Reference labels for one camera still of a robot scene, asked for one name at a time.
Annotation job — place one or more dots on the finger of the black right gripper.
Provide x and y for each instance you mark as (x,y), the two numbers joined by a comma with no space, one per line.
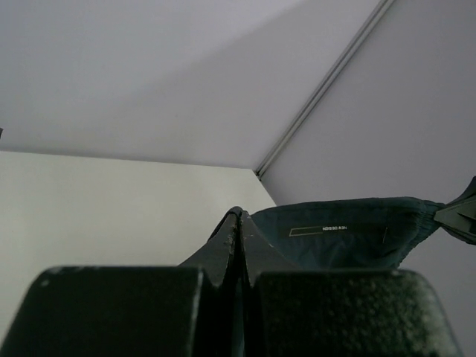
(465,202)
(458,221)

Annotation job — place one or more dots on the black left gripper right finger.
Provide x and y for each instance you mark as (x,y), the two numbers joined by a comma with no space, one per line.
(258,255)

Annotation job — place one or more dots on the right aluminium corner post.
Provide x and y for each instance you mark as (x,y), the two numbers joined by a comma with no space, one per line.
(324,86)

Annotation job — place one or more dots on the dark navy shorts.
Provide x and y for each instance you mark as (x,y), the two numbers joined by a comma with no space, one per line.
(356,233)

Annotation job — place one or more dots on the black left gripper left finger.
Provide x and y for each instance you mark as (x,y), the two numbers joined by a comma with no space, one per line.
(217,256)

